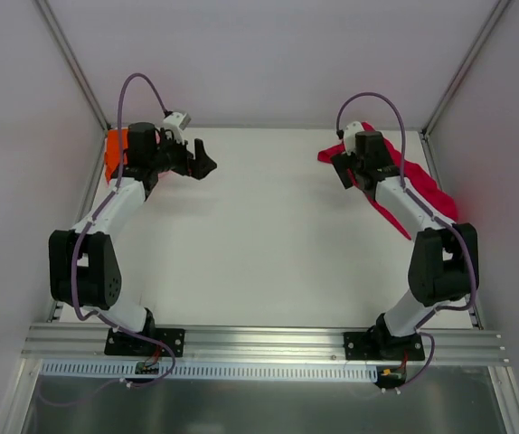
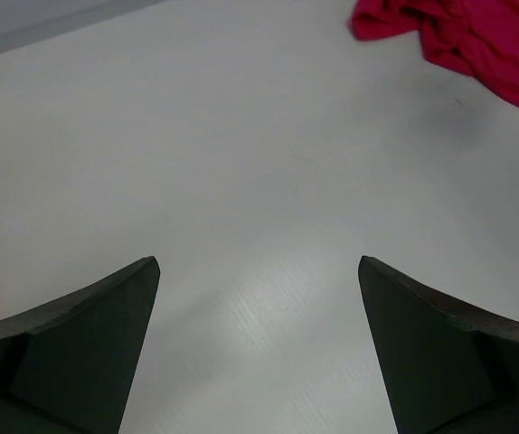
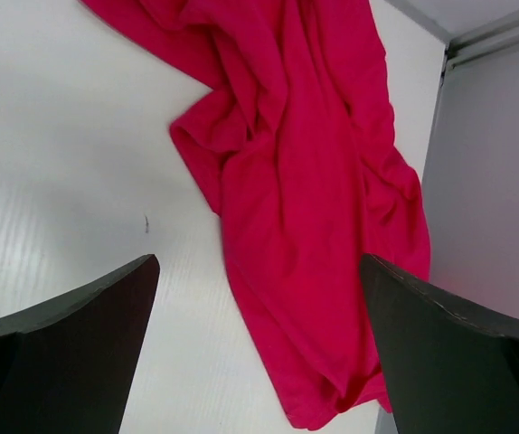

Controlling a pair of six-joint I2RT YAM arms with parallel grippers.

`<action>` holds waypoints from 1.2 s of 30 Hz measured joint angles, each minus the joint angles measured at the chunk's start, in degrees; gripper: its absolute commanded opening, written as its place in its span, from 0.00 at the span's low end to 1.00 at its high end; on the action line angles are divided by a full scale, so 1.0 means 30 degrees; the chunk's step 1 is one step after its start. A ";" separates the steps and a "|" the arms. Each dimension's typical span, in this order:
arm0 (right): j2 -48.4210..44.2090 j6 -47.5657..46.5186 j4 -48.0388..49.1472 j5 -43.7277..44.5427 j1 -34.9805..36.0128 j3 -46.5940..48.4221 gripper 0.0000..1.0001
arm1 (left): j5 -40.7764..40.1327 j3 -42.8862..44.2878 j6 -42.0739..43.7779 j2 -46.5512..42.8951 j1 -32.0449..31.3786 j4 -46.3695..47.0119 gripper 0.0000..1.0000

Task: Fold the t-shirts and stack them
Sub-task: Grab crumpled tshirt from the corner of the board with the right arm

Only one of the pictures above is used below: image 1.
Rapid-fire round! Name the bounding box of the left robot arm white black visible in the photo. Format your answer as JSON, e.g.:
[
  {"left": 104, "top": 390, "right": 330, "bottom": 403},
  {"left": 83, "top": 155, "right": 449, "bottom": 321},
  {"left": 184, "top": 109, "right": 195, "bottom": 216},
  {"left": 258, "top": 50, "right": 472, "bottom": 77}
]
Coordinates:
[{"left": 48, "top": 120, "right": 217, "bottom": 355}]

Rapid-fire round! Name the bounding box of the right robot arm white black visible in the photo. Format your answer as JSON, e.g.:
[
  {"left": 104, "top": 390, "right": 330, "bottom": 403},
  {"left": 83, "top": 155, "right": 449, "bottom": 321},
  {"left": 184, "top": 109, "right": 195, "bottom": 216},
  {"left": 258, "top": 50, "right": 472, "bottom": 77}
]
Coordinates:
[{"left": 331, "top": 128, "right": 478, "bottom": 359}]

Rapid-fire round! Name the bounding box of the pink t shirt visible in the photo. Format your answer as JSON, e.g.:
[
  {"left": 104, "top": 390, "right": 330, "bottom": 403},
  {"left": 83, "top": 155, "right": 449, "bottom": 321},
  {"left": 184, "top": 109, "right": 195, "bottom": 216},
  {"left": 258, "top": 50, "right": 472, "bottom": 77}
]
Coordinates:
[{"left": 158, "top": 170, "right": 172, "bottom": 179}]

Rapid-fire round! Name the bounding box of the orange t shirt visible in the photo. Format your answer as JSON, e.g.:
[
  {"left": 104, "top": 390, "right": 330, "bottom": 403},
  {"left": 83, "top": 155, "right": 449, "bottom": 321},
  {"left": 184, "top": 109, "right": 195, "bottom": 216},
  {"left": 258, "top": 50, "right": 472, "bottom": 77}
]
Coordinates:
[{"left": 104, "top": 127, "right": 128, "bottom": 184}]

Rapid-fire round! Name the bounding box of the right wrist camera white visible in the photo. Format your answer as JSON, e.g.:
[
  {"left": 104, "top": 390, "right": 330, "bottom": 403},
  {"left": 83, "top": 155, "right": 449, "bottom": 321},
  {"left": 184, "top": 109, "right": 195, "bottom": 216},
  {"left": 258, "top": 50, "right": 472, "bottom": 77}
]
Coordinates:
[{"left": 336, "top": 121, "right": 364, "bottom": 154}]

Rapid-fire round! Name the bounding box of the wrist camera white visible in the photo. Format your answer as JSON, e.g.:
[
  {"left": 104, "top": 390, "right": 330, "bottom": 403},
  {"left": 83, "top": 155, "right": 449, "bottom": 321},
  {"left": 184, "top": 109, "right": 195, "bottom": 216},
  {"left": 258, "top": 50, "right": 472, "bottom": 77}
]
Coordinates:
[
  {"left": 336, "top": 121, "right": 364, "bottom": 154},
  {"left": 162, "top": 111, "right": 191, "bottom": 144}
]

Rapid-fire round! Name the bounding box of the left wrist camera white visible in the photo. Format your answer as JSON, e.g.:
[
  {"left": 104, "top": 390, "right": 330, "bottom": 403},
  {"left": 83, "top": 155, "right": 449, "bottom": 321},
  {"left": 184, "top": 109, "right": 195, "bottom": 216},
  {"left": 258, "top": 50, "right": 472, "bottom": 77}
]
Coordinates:
[{"left": 162, "top": 111, "right": 191, "bottom": 144}]

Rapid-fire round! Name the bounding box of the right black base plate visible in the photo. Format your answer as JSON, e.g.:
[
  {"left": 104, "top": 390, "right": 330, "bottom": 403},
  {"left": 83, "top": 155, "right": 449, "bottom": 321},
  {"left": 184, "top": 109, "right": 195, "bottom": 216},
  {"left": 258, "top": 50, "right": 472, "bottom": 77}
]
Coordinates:
[{"left": 343, "top": 331, "right": 425, "bottom": 362}]

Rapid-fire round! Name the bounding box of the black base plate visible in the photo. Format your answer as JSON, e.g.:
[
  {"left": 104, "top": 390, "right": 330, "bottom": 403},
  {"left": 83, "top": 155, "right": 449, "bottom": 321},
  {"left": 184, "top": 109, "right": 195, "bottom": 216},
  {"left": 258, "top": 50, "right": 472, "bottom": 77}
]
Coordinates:
[
  {"left": 104, "top": 327, "right": 185, "bottom": 358},
  {"left": 343, "top": 331, "right": 425, "bottom": 362}
]

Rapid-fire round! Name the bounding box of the aluminium mounting rail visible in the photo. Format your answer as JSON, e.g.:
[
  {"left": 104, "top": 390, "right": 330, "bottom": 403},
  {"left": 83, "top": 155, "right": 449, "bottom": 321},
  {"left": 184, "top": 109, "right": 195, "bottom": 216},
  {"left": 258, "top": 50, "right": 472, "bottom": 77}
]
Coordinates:
[{"left": 21, "top": 322, "right": 510, "bottom": 366}]

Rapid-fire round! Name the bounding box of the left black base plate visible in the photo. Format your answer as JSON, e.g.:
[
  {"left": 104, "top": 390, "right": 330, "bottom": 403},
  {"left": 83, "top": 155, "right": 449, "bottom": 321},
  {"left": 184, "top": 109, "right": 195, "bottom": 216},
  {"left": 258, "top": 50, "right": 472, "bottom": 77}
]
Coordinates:
[{"left": 104, "top": 327, "right": 185, "bottom": 358}]

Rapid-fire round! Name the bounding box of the left aluminium frame post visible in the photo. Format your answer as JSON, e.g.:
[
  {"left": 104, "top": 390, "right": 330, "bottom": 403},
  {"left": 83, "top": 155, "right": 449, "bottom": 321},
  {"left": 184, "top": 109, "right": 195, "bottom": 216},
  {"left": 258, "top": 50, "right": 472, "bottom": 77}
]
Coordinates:
[{"left": 33, "top": 0, "right": 111, "bottom": 133}]

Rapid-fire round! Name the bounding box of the aluminium frame post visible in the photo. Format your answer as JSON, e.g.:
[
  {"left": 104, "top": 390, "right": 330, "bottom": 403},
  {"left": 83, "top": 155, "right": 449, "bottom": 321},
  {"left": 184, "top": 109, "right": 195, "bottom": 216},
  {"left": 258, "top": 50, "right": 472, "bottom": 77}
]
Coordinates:
[
  {"left": 33, "top": 0, "right": 111, "bottom": 133},
  {"left": 420, "top": 0, "right": 514, "bottom": 137}
]

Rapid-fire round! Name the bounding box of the white slotted cable duct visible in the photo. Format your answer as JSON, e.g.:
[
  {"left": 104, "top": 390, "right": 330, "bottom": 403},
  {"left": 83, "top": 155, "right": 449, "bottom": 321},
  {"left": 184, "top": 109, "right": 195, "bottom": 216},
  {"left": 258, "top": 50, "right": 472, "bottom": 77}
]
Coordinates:
[{"left": 40, "top": 359, "right": 378, "bottom": 383}]

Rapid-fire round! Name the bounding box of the right aluminium frame post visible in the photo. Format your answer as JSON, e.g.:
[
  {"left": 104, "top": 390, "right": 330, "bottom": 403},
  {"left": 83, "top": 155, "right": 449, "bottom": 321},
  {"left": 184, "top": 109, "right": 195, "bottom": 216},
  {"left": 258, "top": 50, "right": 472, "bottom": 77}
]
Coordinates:
[{"left": 420, "top": 0, "right": 514, "bottom": 137}]

